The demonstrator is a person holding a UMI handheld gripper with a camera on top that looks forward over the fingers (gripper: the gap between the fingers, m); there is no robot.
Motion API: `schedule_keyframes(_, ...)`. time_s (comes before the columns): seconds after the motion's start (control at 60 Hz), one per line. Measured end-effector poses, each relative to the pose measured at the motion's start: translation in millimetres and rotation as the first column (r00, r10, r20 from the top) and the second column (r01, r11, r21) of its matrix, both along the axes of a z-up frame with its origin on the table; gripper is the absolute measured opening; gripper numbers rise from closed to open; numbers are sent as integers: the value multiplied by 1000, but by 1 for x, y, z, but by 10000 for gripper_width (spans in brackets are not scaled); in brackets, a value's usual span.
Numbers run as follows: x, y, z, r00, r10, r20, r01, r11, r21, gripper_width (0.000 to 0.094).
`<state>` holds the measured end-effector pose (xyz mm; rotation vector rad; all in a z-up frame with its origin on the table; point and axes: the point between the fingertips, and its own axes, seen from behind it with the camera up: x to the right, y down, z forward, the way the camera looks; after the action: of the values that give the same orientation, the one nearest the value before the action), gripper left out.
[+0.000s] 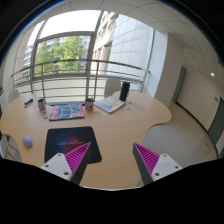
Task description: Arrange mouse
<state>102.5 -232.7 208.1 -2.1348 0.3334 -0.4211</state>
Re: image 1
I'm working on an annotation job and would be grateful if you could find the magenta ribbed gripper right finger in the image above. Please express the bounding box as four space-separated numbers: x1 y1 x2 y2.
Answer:
133 143 182 185

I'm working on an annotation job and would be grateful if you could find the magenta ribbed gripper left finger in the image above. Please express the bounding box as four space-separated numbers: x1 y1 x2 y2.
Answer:
42 142 92 185

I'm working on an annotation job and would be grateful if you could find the black galaxy print mouse pad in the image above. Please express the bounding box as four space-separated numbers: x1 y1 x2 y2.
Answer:
44 126 102 163

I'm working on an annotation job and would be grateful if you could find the lilac computer mouse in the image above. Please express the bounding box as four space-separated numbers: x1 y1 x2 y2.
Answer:
22 135 32 148

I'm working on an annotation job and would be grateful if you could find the red magazine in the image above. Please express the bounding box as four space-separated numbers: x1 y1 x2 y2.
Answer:
49 104 85 121

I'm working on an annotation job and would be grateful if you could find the white red mug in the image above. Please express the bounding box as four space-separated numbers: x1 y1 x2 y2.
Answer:
85 98 94 111

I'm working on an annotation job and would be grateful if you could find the patterned mug left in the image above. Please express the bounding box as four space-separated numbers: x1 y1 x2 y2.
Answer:
37 98 46 111

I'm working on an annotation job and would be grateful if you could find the dark blue small box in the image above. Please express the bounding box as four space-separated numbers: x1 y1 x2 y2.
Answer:
24 98 33 107

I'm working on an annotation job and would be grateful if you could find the black cylindrical bottle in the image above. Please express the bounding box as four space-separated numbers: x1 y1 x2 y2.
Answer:
119 82 130 101

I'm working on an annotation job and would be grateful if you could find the metal balcony railing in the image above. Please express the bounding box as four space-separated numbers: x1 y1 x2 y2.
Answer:
11 59 150 103

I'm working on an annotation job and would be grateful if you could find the white chair behind table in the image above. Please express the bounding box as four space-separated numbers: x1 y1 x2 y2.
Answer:
104 78 121 97

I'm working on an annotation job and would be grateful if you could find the white chair left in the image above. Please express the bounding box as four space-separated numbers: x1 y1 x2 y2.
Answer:
8 89 20 103

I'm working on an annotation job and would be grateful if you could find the green door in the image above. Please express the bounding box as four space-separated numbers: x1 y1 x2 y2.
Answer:
172 67 186 103

